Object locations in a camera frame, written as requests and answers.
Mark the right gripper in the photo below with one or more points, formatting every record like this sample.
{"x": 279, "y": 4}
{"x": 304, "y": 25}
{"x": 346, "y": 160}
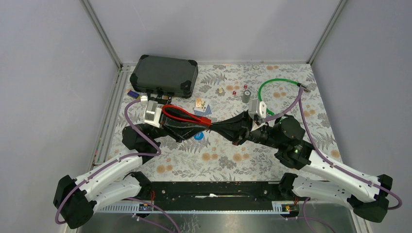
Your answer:
{"x": 237, "y": 128}

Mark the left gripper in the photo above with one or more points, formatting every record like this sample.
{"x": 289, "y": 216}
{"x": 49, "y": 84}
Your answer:
{"x": 182, "y": 129}

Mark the red cable lock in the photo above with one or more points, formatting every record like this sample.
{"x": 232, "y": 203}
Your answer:
{"x": 179, "y": 114}

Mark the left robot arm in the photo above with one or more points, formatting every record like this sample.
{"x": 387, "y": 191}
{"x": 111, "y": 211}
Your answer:
{"x": 78, "y": 199}

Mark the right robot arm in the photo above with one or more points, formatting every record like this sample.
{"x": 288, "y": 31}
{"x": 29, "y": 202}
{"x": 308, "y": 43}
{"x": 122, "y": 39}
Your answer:
{"x": 366, "y": 195}

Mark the blue small blind chip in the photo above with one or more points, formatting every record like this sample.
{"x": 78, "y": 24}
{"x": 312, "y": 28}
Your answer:
{"x": 199, "y": 136}

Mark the grey patterned cylinder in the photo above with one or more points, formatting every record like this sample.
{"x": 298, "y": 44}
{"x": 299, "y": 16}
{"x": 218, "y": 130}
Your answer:
{"x": 246, "y": 96}

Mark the blue-backed playing card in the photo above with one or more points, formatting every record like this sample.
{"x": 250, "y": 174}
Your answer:
{"x": 207, "y": 111}

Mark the nine of spades card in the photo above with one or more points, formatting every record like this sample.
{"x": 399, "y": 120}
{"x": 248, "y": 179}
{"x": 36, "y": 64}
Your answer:
{"x": 199, "y": 109}

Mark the dark green carrying case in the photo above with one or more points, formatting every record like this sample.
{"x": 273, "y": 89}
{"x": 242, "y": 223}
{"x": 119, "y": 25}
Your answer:
{"x": 165, "y": 76}

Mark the blue toy brick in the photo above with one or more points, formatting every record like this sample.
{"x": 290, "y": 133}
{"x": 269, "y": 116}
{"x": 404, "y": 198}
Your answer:
{"x": 133, "y": 94}

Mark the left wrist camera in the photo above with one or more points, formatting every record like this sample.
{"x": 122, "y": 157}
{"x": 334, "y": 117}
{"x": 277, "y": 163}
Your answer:
{"x": 152, "y": 114}

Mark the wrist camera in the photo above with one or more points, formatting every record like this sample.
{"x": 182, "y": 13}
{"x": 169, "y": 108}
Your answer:
{"x": 258, "y": 109}
{"x": 152, "y": 114}

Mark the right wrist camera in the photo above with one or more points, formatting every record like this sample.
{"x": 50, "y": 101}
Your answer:
{"x": 258, "y": 109}

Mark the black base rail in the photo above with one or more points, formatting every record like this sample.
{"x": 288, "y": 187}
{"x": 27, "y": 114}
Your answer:
{"x": 214, "y": 196}

